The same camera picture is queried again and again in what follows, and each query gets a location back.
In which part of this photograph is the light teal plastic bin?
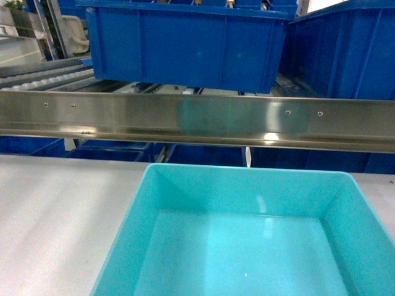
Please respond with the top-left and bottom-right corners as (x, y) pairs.
(91, 163), (394, 295)

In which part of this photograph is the large blue plastic bin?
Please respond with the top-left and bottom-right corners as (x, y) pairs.
(77, 1), (291, 93)

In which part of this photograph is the roller conveyor track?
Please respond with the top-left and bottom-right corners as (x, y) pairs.
(0, 58), (95, 91)

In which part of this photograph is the blue plastic bin at right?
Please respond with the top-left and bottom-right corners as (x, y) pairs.
(280, 1), (394, 101)

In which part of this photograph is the stainless steel shelf rail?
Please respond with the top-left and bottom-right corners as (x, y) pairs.
(1, 91), (394, 153)

